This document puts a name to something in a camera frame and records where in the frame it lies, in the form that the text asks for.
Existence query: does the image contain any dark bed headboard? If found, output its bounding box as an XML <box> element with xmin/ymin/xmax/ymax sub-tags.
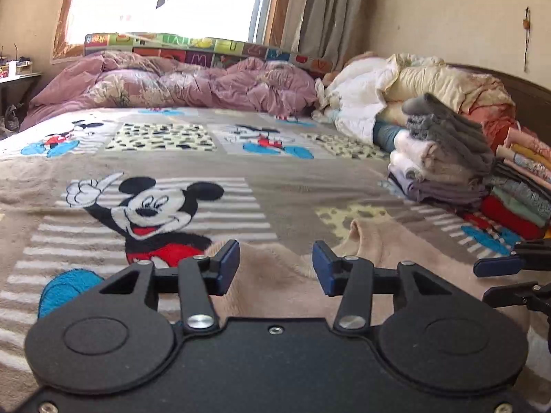
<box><xmin>448</xmin><ymin>64</ymin><xmax>551</xmax><ymax>147</ymax></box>

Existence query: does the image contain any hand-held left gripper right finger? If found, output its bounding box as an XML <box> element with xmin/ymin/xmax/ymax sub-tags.
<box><xmin>313</xmin><ymin>241</ymin><xmax>455</xmax><ymax>335</ymax></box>

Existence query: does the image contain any white quilt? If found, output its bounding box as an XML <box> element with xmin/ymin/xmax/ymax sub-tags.
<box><xmin>316</xmin><ymin>58</ymin><xmax>402</xmax><ymax>146</ymax></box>

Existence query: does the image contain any black-legged desk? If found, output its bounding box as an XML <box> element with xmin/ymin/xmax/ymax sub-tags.
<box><xmin>0</xmin><ymin>71</ymin><xmax>44</xmax><ymax>109</ymax></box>

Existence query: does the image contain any coral pink blanket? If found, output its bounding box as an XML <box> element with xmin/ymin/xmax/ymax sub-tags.
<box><xmin>467</xmin><ymin>103</ymin><xmax>535</xmax><ymax>152</ymax></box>

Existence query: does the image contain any hanging wall ornament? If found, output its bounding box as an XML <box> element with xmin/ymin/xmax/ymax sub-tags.
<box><xmin>522</xmin><ymin>6</ymin><xmax>531</xmax><ymax>72</ymax></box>

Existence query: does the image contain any cartoon printed blanket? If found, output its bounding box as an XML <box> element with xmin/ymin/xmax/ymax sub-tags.
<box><xmin>0</xmin><ymin>107</ymin><xmax>551</xmax><ymax>396</ymax></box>

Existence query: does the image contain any cream quilt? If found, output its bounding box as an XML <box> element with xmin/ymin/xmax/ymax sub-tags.
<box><xmin>379</xmin><ymin>54</ymin><xmax>516</xmax><ymax>118</ymax></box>

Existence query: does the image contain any window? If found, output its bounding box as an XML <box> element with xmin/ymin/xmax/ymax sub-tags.
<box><xmin>54</xmin><ymin>0</ymin><xmax>293</xmax><ymax>60</ymax></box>

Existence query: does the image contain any beige knit sweater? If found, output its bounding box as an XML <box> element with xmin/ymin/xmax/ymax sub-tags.
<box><xmin>172</xmin><ymin>217</ymin><xmax>539</xmax><ymax>353</ymax></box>

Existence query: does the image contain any grey curtain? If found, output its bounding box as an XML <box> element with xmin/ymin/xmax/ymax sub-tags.
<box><xmin>282</xmin><ymin>0</ymin><xmax>372</xmax><ymax>60</ymax></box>

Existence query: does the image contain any colourful alphabet foam panel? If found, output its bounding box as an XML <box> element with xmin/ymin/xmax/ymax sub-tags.
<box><xmin>84</xmin><ymin>32</ymin><xmax>334</xmax><ymax>76</ymax></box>

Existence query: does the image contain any grey cloth on floor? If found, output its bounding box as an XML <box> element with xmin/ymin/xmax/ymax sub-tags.
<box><xmin>0</xmin><ymin>103</ymin><xmax>23</xmax><ymax>135</ymax></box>

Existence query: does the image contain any purple floral quilt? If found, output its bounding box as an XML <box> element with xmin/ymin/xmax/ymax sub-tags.
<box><xmin>21</xmin><ymin>49</ymin><xmax>320</xmax><ymax>132</ymax></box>

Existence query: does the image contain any teal cloth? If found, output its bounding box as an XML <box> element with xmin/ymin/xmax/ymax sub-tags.
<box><xmin>372</xmin><ymin>120</ymin><xmax>406</xmax><ymax>154</ymax></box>

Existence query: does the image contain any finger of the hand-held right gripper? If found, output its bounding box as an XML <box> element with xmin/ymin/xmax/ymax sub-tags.
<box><xmin>474</xmin><ymin>240</ymin><xmax>551</xmax><ymax>277</ymax></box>
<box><xmin>483</xmin><ymin>282</ymin><xmax>551</xmax><ymax>310</ymax></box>

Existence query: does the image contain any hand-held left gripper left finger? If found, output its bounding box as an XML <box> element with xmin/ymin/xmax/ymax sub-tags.
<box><xmin>97</xmin><ymin>240</ymin><xmax>240</xmax><ymax>335</ymax></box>

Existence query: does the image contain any clutter of desk items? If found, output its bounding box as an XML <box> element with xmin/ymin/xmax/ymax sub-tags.
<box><xmin>0</xmin><ymin>43</ymin><xmax>36</xmax><ymax>79</ymax></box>

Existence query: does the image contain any row of colourful folded clothes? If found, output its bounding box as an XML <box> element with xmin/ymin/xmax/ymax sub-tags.
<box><xmin>462</xmin><ymin>127</ymin><xmax>551</xmax><ymax>242</ymax></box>

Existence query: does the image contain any stack of grey folded clothes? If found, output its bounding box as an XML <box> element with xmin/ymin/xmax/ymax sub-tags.
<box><xmin>387</xmin><ymin>92</ymin><xmax>497</xmax><ymax>208</ymax></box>

